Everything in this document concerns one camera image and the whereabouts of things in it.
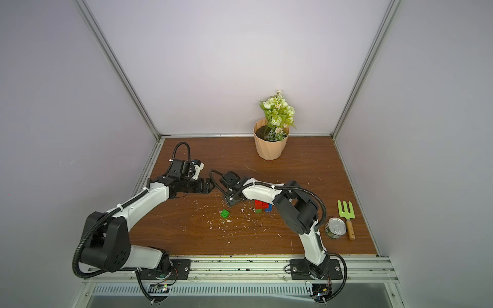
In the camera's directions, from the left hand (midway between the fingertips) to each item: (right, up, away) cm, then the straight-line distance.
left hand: (209, 183), depth 88 cm
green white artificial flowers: (+34, +32, +3) cm, 47 cm away
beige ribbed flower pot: (+29, +16, +12) cm, 35 cm away
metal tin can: (+55, -17, -10) cm, 58 cm away
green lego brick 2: (+23, -13, +1) cm, 27 cm away
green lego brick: (+7, -14, -1) cm, 16 cm away
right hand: (+11, -6, +5) cm, 14 cm away
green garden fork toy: (+65, -15, -1) cm, 67 cm away
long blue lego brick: (+29, -12, 0) cm, 31 cm away
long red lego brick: (+24, -10, -1) cm, 26 cm away
